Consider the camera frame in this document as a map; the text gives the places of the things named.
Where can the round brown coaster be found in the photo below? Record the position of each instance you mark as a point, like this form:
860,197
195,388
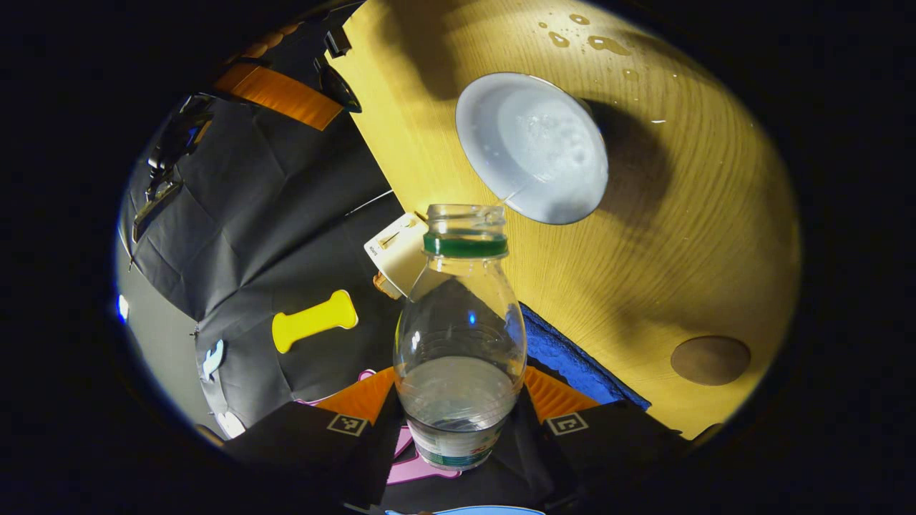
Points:
710,361

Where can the toast slice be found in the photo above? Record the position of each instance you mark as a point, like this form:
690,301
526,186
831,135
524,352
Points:
386,287

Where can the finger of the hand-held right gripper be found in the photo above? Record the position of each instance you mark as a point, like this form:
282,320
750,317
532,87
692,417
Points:
279,93
275,39

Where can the white toaster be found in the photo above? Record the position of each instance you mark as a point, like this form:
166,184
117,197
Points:
397,254

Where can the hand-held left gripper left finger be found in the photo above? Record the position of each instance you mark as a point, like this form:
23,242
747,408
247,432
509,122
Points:
376,458

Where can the dark metal stand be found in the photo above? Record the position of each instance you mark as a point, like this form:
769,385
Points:
172,143

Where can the clear plastic water bottle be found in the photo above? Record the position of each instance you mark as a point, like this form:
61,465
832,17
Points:
458,400

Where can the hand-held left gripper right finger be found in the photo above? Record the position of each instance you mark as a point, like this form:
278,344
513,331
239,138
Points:
533,443

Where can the blue folded towel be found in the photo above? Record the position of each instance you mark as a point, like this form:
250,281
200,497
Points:
572,357

